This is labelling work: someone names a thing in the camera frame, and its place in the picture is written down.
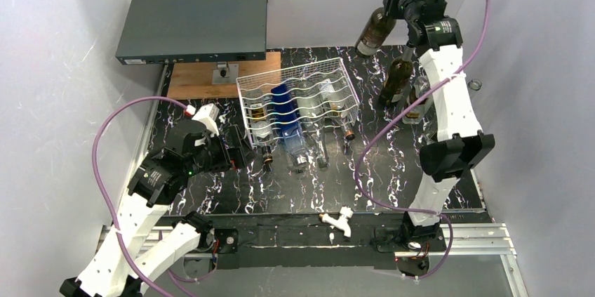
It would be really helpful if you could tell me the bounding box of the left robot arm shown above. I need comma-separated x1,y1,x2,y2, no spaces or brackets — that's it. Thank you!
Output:
59,119,254,296

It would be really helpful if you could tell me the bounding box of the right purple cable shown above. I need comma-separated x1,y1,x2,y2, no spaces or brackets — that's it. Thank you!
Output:
353,0,492,281

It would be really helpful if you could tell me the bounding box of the aluminium rail frame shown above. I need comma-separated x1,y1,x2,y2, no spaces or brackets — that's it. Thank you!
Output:
86,223,528,297

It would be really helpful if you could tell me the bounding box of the blue square glass bottle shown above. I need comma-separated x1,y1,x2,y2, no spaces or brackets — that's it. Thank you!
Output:
272,84,308,173

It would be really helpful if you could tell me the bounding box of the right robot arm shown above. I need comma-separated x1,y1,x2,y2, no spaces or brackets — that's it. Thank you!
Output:
384,0,495,242

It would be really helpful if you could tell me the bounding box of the wooden board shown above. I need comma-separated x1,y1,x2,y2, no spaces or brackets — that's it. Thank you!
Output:
167,51,281,100

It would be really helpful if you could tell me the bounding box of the tall clear bottle black label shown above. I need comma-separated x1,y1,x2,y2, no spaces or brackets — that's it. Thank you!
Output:
467,79,483,92

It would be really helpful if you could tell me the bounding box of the clear bottle copper cap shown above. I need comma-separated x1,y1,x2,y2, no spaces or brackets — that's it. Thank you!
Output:
319,78,355,141

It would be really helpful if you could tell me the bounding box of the grey metal stand bracket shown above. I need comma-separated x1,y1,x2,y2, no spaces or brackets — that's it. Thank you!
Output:
212,62,239,85

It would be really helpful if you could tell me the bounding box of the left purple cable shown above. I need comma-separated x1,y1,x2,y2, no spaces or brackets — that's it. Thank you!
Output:
91,95,201,297

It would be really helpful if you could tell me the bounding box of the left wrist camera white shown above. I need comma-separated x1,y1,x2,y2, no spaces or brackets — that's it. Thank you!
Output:
192,103,220,136

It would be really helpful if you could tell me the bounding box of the purple cable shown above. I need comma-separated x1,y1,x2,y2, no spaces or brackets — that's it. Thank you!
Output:
353,0,492,281
91,95,201,297

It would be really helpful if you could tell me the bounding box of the dark green wine bottle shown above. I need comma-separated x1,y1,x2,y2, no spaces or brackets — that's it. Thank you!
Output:
354,7,396,58

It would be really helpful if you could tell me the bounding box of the square clear bottle gold label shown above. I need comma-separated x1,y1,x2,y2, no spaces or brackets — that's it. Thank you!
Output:
401,76,436,125

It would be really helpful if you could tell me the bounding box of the white wire wine rack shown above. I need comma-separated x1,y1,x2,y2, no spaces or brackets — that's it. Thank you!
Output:
236,58,361,147

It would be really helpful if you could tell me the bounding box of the white faucet tap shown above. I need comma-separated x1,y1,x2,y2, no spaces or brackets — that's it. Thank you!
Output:
319,206,354,237

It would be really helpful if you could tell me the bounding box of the grey rack-mount device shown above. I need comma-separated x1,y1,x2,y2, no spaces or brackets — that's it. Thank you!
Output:
115,0,268,65

